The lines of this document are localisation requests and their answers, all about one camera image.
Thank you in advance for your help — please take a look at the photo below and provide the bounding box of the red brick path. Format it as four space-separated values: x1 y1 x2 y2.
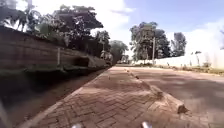
16 66 201 128

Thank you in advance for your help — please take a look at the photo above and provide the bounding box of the group of tall trees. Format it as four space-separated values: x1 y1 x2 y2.
129 21 172 62

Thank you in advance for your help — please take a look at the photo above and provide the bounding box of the pale pole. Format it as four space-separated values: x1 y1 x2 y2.
151 36 156 66

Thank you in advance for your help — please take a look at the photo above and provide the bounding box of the row of trees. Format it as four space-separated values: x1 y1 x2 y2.
0 0 129 64

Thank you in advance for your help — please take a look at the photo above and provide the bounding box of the stone kerb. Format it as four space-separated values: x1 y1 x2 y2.
124 68 188 114

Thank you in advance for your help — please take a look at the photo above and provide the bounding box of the robot's own part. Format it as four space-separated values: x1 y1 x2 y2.
71 123 83 128
141 121 153 128

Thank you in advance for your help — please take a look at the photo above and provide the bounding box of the slim tree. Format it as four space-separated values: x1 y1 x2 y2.
170 32 188 58

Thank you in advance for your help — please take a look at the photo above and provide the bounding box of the low green hedge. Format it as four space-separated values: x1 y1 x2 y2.
0 63 109 101

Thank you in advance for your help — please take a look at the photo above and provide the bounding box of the grey paved road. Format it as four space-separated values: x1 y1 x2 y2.
128 66 224 128

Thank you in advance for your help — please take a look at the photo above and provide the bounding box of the grass strip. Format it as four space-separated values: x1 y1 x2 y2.
133 63 224 76

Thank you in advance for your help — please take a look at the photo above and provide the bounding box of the brown brick wall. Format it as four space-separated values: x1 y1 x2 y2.
0 25 109 70

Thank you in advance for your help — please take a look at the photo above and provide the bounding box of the white wall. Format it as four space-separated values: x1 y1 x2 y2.
133 49 224 70

